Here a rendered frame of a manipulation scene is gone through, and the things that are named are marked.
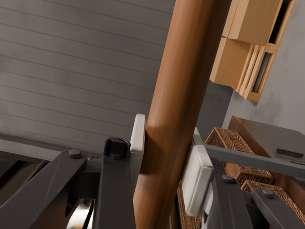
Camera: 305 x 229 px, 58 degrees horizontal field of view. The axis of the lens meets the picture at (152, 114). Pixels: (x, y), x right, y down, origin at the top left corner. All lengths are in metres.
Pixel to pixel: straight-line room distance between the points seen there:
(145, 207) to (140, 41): 3.55
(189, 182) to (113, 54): 3.60
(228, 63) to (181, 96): 3.14
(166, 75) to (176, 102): 0.02
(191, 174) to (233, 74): 3.18
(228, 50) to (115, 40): 1.44
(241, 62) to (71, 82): 2.19
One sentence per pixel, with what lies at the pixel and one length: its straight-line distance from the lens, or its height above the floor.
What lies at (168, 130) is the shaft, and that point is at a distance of 0.16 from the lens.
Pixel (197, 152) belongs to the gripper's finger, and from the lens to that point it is 0.16.
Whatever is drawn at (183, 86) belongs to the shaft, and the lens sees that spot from 0.15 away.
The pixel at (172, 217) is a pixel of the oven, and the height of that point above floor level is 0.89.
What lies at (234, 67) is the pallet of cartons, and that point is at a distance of 3.31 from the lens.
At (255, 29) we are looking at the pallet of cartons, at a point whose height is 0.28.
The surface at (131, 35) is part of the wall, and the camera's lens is 3.70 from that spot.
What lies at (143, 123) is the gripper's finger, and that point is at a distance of 0.18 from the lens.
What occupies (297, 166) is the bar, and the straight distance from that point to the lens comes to 1.22.
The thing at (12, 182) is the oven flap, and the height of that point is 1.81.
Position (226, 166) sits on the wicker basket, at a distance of 1.83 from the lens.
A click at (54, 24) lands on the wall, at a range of 3.91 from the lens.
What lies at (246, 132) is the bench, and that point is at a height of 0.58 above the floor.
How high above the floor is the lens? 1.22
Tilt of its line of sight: 3 degrees down
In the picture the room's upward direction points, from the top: 78 degrees counter-clockwise
